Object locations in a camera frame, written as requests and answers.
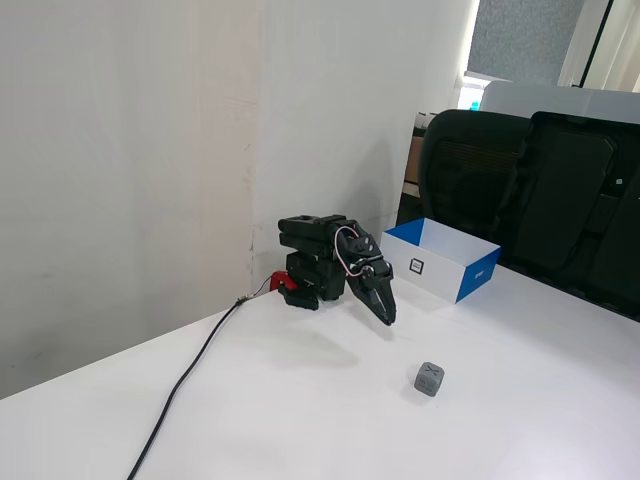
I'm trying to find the red-handled black table clamp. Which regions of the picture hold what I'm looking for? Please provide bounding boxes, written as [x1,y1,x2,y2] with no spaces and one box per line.
[268,269,321,312]

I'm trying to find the black mesh office chair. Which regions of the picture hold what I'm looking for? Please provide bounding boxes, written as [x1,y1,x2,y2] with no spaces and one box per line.
[418,108,532,251]

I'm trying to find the white cabinet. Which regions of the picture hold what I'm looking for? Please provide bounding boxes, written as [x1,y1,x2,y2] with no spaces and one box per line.
[481,79,640,126]

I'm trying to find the black hard-back office chair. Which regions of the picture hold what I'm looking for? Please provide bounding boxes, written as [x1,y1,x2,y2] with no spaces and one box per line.
[499,110,640,322]

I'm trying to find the blue white cardboard box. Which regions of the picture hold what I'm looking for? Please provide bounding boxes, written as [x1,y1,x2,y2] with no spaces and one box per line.
[380,217,503,305]

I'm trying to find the gray block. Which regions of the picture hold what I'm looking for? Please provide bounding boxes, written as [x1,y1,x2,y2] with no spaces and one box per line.
[412,360,448,400]

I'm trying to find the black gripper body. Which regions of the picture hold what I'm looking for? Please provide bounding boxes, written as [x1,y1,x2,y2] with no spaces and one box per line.
[344,253,397,292]

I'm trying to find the white red servo wire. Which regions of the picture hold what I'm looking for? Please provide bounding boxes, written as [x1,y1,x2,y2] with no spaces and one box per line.
[333,226,377,277]

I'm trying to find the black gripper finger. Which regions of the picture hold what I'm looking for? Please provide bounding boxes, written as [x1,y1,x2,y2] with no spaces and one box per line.
[349,282,393,328]
[375,278,399,325]

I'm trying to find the brown cardboard box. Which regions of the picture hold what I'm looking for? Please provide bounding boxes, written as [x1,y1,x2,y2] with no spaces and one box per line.
[402,111,437,187]

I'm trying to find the black power cable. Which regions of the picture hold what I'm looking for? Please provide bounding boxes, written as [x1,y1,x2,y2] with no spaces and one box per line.
[125,279,274,480]

